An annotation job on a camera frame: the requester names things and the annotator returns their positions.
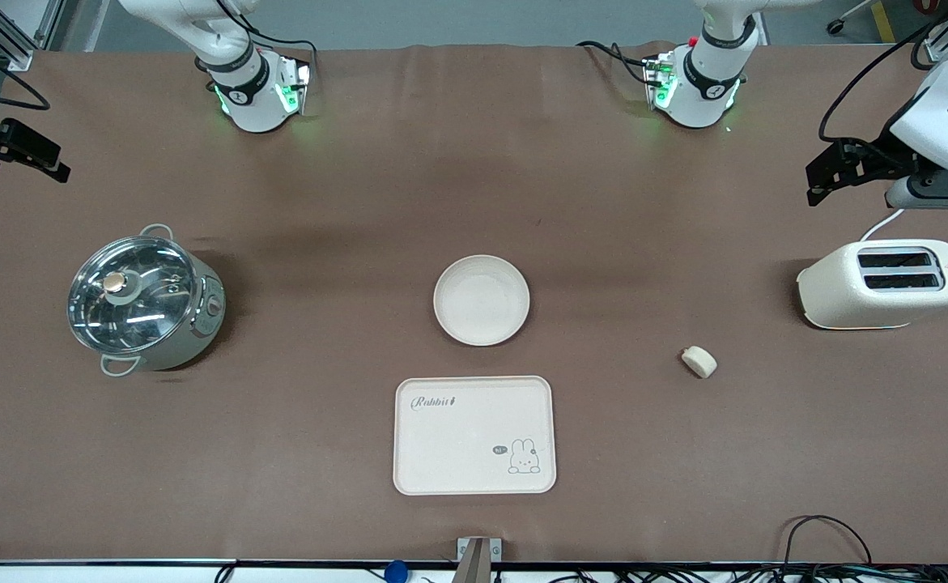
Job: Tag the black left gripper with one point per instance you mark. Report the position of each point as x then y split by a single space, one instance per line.
877 156

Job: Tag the small white steamed bun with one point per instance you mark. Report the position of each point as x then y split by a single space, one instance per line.
699 361

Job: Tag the round cream plate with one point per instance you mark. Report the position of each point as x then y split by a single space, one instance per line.
482 301

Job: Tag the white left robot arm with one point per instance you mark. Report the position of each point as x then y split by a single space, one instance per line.
704 93

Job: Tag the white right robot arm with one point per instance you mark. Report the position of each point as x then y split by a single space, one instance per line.
253 105

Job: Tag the cream rabbit print tray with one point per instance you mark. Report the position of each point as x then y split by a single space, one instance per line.
457 449

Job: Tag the cream two-slot toaster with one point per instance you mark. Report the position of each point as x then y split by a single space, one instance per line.
854 295

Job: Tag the black caster wheel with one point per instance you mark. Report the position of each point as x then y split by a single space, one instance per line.
836 26

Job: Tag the glass pot lid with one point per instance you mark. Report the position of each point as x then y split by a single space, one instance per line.
129 291

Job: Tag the silver electric cooking pot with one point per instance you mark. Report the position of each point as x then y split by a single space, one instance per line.
202 328

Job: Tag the brown table mat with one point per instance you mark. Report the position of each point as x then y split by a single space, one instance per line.
360 202

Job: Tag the blue round knob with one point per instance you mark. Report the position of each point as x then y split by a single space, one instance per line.
395 572

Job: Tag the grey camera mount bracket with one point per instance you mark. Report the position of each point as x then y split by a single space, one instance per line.
478 559

